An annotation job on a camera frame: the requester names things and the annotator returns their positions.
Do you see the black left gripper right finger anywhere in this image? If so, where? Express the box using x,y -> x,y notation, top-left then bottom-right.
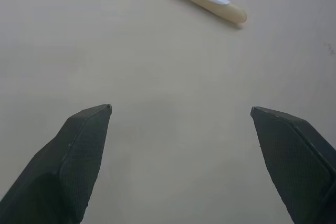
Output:
250,106 -> 336,224

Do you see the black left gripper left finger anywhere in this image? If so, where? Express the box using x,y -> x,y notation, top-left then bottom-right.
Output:
0,104 -> 113,224

